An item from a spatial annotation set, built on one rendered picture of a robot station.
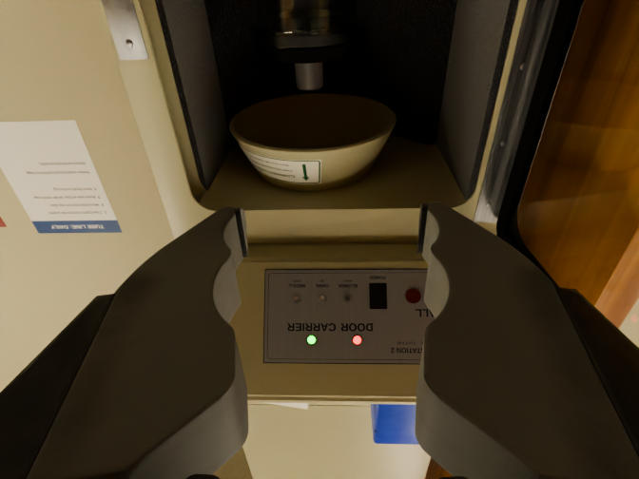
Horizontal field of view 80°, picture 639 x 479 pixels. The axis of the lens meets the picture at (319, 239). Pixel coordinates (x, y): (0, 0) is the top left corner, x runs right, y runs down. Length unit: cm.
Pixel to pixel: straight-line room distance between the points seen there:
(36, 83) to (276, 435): 78
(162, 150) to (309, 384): 25
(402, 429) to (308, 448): 32
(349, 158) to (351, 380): 20
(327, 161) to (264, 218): 8
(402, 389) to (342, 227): 16
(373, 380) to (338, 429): 31
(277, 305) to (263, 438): 38
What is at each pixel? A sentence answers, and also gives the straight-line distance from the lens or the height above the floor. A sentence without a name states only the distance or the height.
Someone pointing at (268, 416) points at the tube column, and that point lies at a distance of 65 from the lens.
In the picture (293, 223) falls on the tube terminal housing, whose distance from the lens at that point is 37.
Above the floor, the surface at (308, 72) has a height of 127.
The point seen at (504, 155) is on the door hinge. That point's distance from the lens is 37.
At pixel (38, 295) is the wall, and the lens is 133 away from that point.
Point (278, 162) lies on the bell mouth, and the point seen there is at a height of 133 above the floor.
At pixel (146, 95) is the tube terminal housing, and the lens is 35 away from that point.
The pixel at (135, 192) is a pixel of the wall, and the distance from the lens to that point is 96.
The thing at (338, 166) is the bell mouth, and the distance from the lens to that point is 37.
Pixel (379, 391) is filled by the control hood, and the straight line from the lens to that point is 38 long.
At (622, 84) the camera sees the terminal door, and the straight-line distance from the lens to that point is 27.
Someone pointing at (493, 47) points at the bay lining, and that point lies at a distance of 35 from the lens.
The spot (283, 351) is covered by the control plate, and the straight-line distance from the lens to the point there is 37.
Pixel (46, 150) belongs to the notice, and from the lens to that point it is 101.
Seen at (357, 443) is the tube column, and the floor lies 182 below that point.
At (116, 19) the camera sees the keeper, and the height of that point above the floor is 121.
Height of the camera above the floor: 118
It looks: 37 degrees up
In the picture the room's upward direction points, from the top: 177 degrees clockwise
